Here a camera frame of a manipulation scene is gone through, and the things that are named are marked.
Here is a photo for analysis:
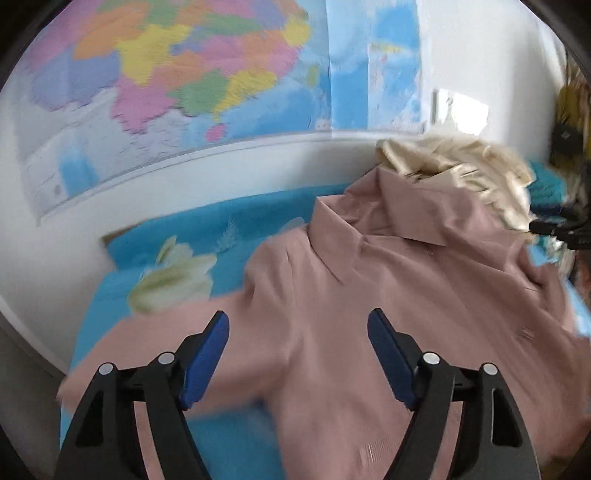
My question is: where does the beige clothes pile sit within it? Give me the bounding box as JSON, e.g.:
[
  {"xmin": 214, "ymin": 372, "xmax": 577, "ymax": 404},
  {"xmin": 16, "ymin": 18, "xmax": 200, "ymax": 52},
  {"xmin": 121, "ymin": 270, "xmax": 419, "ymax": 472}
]
[{"xmin": 375, "ymin": 135, "xmax": 539, "ymax": 232}]

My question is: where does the blue wall map poster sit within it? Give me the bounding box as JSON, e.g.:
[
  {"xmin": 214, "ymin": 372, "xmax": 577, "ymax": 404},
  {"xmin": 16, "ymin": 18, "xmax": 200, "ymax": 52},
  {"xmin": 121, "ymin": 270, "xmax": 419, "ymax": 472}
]
[{"xmin": 325, "ymin": 0, "xmax": 426, "ymax": 139}]

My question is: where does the yellow and black clothing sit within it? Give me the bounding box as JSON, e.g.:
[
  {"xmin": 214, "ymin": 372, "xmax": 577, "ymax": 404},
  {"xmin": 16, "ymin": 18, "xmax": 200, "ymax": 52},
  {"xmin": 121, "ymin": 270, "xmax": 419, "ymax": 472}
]
[{"xmin": 555, "ymin": 60, "xmax": 591, "ymax": 217}]

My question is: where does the white wall plate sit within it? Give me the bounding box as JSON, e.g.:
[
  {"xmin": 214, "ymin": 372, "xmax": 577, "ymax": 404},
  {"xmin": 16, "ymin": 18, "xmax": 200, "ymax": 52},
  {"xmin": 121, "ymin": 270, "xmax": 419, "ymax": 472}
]
[{"xmin": 433, "ymin": 89, "xmax": 490, "ymax": 136}]

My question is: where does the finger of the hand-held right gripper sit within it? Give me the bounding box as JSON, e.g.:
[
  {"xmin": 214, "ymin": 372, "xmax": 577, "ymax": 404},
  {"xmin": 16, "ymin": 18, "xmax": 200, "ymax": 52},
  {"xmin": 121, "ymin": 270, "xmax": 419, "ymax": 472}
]
[{"xmin": 529, "ymin": 217, "xmax": 591, "ymax": 251}]

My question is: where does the blue floral bed sheet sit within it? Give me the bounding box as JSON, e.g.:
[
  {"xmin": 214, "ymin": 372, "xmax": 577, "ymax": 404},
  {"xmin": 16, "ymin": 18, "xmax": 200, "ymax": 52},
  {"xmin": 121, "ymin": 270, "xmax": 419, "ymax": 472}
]
[{"xmin": 59, "ymin": 159, "xmax": 591, "ymax": 480}]

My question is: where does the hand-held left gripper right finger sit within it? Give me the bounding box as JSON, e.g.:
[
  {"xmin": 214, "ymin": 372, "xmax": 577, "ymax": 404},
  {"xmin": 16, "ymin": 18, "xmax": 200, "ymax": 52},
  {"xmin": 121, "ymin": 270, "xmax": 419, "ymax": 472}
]
[{"xmin": 367, "ymin": 308, "xmax": 541, "ymax": 480}]

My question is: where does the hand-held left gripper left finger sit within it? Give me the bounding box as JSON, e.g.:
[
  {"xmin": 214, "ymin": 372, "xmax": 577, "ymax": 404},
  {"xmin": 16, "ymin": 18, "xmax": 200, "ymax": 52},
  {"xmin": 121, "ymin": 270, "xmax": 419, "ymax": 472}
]
[{"xmin": 54, "ymin": 311, "xmax": 230, "ymax": 480}]

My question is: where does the pink collared shirt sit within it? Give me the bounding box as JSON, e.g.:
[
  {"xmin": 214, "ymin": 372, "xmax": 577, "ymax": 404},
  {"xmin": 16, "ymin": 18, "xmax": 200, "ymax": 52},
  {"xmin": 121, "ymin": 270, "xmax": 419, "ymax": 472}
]
[{"xmin": 58, "ymin": 167, "xmax": 591, "ymax": 480}]

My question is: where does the colourful wall map poster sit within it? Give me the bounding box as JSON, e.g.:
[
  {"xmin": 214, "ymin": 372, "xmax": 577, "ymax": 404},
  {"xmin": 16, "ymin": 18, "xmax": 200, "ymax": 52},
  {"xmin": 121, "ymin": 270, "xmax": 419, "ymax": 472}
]
[{"xmin": 9, "ymin": 0, "xmax": 334, "ymax": 226}]

